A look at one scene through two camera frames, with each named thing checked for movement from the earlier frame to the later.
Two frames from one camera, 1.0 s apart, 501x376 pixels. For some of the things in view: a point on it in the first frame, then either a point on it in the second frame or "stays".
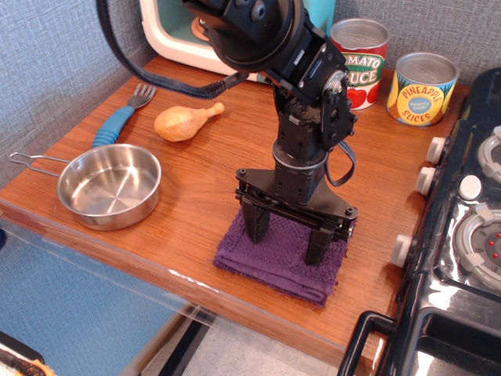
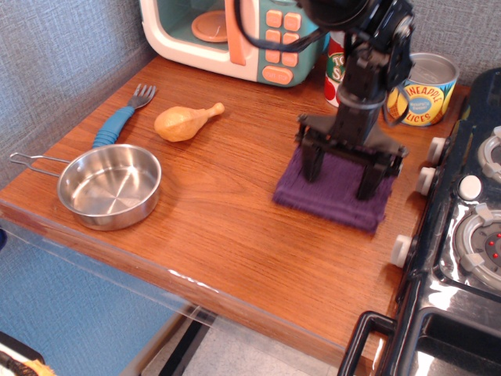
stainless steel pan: [107, 187] stays
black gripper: [296, 189] to [351, 132]
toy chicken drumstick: [179, 123] stays
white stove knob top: [435, 149] stays
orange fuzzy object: [20, 367] stays
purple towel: [278, 261] to [335, 197]
